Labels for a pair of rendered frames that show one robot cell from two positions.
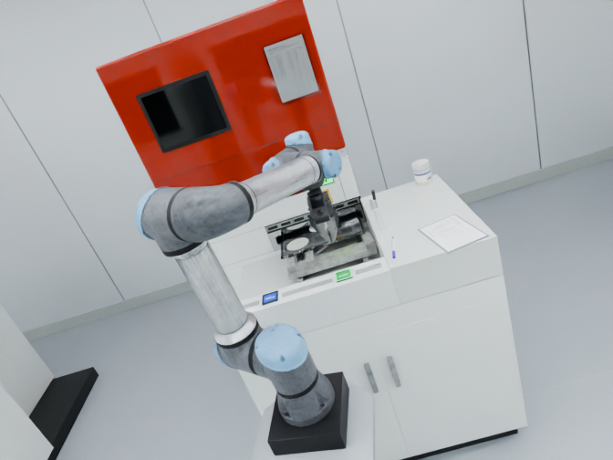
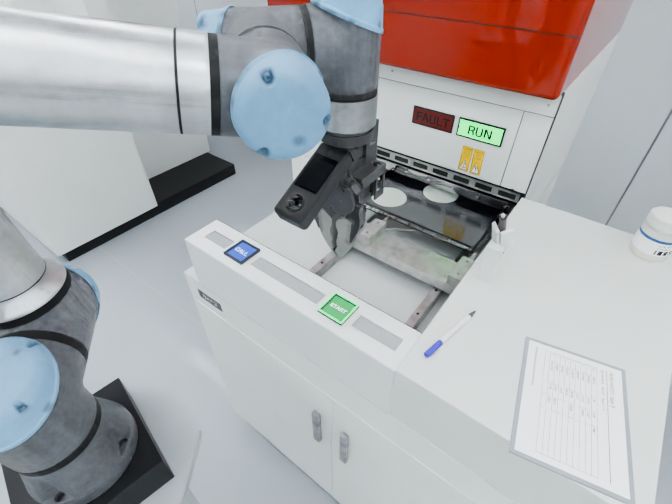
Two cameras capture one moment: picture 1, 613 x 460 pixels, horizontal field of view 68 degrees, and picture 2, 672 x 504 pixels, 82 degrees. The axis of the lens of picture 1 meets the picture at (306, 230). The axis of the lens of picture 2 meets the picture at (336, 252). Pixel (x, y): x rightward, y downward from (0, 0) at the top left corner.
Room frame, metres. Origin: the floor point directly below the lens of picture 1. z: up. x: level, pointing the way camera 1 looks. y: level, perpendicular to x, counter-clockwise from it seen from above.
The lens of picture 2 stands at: (0.91, -0.31, 1.51)
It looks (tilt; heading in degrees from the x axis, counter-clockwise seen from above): 41 degrees down; 32
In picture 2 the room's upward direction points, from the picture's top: straight up
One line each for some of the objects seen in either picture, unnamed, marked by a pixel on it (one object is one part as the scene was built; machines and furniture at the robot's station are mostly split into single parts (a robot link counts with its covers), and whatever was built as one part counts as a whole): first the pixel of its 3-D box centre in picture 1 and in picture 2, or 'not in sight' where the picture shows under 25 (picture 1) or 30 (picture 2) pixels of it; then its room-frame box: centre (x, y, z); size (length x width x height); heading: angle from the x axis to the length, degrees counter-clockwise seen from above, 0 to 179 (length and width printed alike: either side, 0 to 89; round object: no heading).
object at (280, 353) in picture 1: (284, 357); (23, 399); (0.91, 0.16, 1.05); 0.13 x 0.12 x 0.14; 47
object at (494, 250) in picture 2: (377, 211); (496, 248); (1.54, -0.27, 1.03); 0.06 x 0.04 x 0.13; 174
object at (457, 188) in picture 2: (316, 227); (435, 192); (1.89, -0.05, 0.89); 0.44 x 0.02 x 0.10; 84
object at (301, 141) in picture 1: (300, 151); (344, 40); (1.32, -0.06, 1.41); 0.09 x 0.08 x 0.11; 137
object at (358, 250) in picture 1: (330, 259); (397, 252); (1.61, -0.05, 0.87); 0.36 x 0.08 x 0.03; 84
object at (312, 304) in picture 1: (314, 303); (290, 303); (1.32, 0.06, 0.89); 0.55 x 0.09 x 0.14; 84
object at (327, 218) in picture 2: (323, 229); (337, 224); (1.33, -0.05, 1.14); 0.06 x 0.03 x 0.09; 174
